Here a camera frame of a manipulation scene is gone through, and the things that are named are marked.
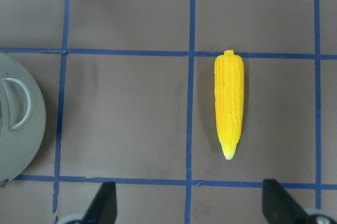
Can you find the yellow corn cob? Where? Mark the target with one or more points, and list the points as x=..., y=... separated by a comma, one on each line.
x=229, y=100

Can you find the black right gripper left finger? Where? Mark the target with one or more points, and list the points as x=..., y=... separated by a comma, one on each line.
x=103, y=208

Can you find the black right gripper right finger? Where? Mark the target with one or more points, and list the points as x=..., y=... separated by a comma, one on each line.
x=279, y=207

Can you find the pale green electric pot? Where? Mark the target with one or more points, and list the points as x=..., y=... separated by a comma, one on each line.
x=23, y=118

